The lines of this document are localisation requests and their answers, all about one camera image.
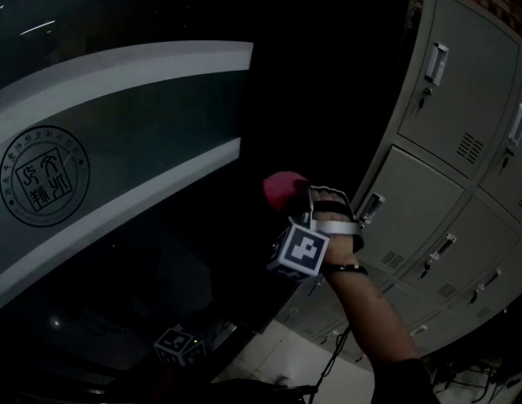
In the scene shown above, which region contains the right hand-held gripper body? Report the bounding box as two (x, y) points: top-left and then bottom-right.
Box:
(267, 211), (331, 283)

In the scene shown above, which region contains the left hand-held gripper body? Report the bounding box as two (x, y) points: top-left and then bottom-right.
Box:
(153, 327), (208, 369)

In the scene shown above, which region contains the red cleaning cloth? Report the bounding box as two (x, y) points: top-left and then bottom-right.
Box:
(263, 170), (311, 213)

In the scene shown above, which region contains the person's right forearm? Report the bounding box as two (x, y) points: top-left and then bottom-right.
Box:
(323, 267), (422, 368)

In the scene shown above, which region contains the glass door with frosted band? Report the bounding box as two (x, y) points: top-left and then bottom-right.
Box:
(0, 0), (254, 319)

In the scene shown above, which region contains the person's right hand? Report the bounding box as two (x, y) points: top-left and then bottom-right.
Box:
(306, 186), (365, 269)

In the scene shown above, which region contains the black wrist band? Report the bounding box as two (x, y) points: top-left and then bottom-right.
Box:
(326, 262), (369, 275)

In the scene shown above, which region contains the person's black top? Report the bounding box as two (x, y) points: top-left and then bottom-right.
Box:
(151, 356), (441, 404)

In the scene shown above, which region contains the grey metal locker cabinet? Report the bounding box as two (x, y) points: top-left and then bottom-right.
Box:
(281, 0), (522, 355)

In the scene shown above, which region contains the black cable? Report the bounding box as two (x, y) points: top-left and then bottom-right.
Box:
(315, 325), (351, 395)

